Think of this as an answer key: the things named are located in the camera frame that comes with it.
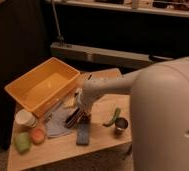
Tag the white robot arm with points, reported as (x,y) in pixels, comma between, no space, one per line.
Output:
(159,112)

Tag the yellow plastic tray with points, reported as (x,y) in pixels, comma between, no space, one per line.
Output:
(43,86)

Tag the brown bottle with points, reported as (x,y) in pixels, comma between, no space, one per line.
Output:
(86,118)

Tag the green curved vegetable toy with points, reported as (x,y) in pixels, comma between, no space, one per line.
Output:
(113,119)

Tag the blue rectangular sponge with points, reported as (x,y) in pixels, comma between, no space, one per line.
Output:
(82,134)

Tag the metal cup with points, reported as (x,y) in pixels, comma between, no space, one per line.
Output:
(121,124)

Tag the grey cloth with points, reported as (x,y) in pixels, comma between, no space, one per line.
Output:
(54,120)

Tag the wooden table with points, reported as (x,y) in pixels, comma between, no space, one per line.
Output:
(64,147)

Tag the orange round sponge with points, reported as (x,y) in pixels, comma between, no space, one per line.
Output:
(37,136)

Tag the white paper cup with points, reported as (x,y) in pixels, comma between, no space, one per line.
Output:
(25,118)

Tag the green sponge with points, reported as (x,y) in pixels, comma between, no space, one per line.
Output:
(22,142)

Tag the metal shelf rack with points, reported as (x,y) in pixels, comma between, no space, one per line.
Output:
(120,35)

